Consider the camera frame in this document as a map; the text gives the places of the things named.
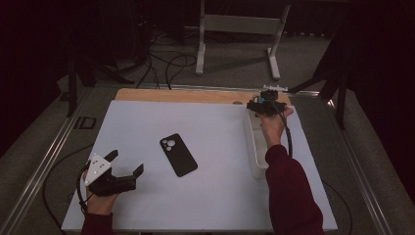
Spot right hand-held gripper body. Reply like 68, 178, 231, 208
246, 84, 290, 118

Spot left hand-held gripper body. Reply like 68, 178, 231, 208
84, 153, 138, 198

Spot black phone case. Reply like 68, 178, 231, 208
159, 132, 199, 178

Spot white plastic bin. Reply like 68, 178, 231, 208
243, 103, 290, 180

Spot person's left hand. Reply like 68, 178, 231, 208
82, 169, 119, 216

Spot person's right hand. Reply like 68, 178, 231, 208
258, 105, 295, 150

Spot black metal stand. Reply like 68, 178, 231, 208
282, 32, 348, 131
66, 48, 135, 118

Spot white table mat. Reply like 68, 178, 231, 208
61, 99, 339, 233

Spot left hand-held gripper black cable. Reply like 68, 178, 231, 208
41, 143, 96, 231

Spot hand-held gripper black cable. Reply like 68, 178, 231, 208
41, 143, 96, 231
272, 99, 354, 235

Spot right hand-held gripper black cable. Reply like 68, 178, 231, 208
272, 99, 354, 235

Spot white metal table frame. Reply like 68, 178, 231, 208
195, 0, 292, 82

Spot black floor cables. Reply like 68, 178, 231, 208
134, 19, 199, 91

